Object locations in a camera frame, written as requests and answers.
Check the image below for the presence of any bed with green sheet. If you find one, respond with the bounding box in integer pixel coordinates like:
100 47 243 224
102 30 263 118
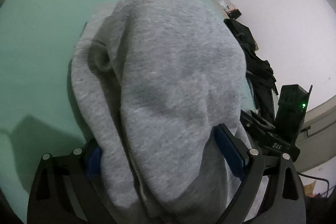
0 0 258 224

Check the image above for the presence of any black cable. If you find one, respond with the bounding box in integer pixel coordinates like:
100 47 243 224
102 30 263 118
299 173 330 195

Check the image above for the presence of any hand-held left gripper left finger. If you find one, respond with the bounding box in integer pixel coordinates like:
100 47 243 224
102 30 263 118
27 139 117 224

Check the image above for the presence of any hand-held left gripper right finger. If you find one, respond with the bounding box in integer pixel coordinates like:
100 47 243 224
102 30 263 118
215 123 307 224

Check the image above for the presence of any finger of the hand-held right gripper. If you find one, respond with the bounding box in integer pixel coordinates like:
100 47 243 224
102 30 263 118
240 109 276 135

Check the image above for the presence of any black clothes pile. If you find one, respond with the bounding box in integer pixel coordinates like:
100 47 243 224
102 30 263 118
224 18 279 130

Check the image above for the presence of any grey hoodie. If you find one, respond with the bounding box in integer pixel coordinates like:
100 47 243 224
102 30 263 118
71 0 263 224

